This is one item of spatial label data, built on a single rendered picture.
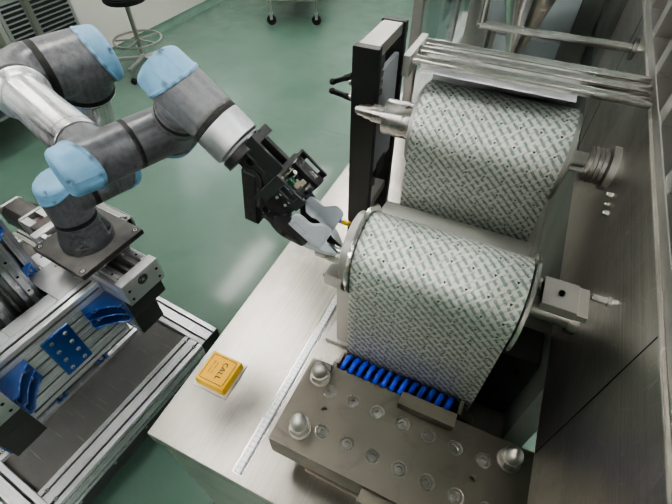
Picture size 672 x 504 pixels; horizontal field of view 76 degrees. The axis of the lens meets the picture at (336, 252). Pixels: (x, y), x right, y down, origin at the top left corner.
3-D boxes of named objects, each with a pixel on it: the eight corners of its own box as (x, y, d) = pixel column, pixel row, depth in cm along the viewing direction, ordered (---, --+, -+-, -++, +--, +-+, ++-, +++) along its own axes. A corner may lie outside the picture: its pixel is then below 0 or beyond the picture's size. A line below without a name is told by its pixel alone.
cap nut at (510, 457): (498, 444, 68) (507, 434, 65) (522, 454, 67) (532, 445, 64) (494, 466, 66) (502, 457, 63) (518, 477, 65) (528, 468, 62)
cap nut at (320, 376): (315, 364, 78) (314, 352, 75) (333, 372, 77) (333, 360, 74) (306, 381, 76) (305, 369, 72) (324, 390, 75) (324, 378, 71)
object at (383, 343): (347, 359, 83) (349, 304, 69) (467, 410, 76) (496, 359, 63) (346, 361, 83) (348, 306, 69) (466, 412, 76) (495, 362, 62)
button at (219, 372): (216, 355, 94) (214, 349, 92) (243, 367, 92) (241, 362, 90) (197, 382, 89) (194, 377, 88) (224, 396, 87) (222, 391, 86)
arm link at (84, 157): (-53, 51, 77) (46, 149, 52) (12, 34, 82) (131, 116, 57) (-14, 111, 85) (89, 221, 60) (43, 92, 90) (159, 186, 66)
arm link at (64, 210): (43, 214, 122) (17, 175, 112) (89, 192, 128) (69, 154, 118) (61, 235, 116) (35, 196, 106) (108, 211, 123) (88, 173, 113)
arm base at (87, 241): (50, 244, 127) (32, 220, 120) (92, 214, 136) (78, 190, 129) (83, 263, 122) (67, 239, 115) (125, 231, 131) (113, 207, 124)
